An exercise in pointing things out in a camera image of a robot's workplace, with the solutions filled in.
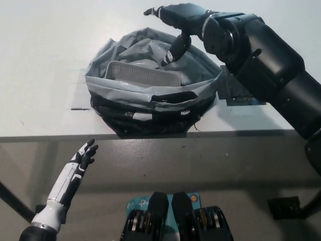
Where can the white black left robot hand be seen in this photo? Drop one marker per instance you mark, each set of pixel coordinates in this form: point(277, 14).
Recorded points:
point(72, 173)

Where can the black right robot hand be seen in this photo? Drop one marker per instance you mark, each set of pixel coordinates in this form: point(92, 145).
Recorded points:
point(183, 16)

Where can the grey perforated rectangular basket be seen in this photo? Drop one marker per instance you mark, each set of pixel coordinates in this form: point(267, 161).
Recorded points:
point(140, 74)

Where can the grey and black plastic bag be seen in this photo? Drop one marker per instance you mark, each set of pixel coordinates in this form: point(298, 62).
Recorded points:
point(140, 113)

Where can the black table leg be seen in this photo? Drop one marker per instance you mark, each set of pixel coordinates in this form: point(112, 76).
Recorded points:
point(15, 200)

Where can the clear tape patch on table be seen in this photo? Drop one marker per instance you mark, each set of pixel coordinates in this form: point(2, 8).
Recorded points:
point(79, 100)

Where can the black tape patch on table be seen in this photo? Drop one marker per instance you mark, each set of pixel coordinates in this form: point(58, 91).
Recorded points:
point(233, 95)

